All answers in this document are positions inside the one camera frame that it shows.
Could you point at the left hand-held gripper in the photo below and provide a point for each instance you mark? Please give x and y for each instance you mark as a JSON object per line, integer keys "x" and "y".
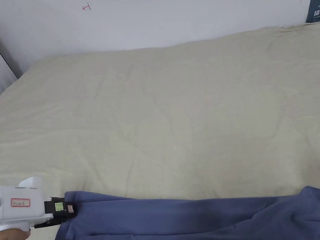
{"x": 18, "y": 201}

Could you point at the blue garment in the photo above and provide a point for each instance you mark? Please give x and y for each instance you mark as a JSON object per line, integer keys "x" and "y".
{"x": 190, "y": 227}

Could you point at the bed with beige sheet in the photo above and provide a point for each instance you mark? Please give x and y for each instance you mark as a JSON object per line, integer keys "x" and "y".
{"x": 159, "y": 111}

